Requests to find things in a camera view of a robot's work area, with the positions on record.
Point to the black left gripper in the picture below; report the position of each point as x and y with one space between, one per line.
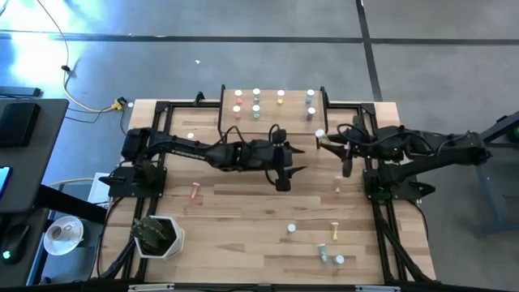
263 156

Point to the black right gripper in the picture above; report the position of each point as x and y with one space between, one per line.
361 146

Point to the yellow medicine bottle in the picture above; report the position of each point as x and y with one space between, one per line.
337 184
321 134
281 93

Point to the green bottle with white pills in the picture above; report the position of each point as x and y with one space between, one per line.
256 108

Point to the short pink medicine bottle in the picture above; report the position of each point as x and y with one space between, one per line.
237 108

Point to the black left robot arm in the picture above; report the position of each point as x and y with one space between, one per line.
182 148

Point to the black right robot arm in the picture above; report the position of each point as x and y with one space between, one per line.
438 142

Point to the green medicine bottle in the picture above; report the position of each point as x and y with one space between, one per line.
323 252

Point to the blue bottle with white pills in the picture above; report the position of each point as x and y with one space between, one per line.
291 228

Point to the yellow peg lower right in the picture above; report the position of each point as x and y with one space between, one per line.
334 231

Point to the black floor tape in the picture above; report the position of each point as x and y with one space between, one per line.
367 40
202 39

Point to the succulent in white hexagonal pot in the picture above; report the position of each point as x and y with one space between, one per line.
174 243

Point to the blue-grey metal stand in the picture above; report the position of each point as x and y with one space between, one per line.
486 190

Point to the white paper sheet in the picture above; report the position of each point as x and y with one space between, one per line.
97 194

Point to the black desk bar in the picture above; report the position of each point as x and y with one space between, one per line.
69 203

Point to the white coffee cup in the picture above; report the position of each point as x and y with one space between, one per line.
67 231

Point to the white cup on saucer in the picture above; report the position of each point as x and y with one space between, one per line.
71 247

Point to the dark grey desk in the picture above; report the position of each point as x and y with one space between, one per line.
40 162

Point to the black rectangular pad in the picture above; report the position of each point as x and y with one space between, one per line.
18 123

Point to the dark flat bar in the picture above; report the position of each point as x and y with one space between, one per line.
20 91

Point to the black computer mouse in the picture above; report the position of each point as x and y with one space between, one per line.
16 239

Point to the phone with lit screen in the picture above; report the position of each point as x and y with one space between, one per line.
3 180

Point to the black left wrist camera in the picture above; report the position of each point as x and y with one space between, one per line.
282 182

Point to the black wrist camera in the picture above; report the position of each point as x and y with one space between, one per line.
282 182
347 168

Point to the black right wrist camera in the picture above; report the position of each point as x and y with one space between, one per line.
347 168

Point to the wooden shelf black frame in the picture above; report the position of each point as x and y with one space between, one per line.
275 121

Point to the silver metal bracket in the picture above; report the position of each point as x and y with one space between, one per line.
377 288
150 287

